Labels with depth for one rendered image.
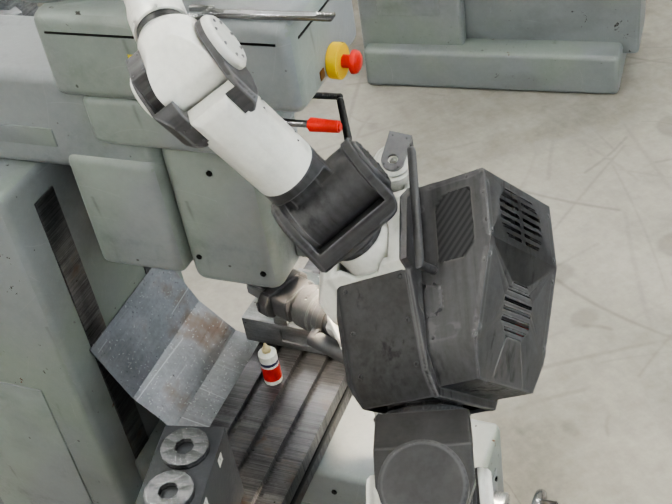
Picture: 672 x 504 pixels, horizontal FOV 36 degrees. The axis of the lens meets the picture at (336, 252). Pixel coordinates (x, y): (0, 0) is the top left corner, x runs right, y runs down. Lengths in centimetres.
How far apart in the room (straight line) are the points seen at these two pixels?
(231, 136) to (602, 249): 289
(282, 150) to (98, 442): 120
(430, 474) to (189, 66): 58
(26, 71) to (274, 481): 90
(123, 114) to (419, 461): 83
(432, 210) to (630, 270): 253
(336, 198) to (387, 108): 360
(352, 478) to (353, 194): 92
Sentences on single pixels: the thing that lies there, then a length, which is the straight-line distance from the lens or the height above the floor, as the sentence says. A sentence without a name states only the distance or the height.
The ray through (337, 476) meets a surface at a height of 88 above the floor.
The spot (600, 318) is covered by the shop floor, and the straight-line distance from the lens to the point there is 377.
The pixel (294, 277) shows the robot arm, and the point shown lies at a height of 126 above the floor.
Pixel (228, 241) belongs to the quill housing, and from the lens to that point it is 192.
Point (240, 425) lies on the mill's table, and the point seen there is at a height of 97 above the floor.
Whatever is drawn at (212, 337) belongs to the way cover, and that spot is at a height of 94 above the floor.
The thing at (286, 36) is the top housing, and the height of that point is 187.
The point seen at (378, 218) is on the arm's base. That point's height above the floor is 173.
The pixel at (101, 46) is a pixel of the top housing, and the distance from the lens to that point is 175.
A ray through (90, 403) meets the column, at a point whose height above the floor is 101.
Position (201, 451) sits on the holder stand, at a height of 117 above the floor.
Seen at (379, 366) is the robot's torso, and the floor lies 153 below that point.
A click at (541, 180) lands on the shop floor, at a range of 441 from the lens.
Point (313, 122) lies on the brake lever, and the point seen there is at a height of 171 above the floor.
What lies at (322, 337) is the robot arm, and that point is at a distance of 196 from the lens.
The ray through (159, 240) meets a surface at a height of 142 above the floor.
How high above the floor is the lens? 257
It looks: 38 degrees down
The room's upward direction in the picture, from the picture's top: 10 degrees counter-clockwise
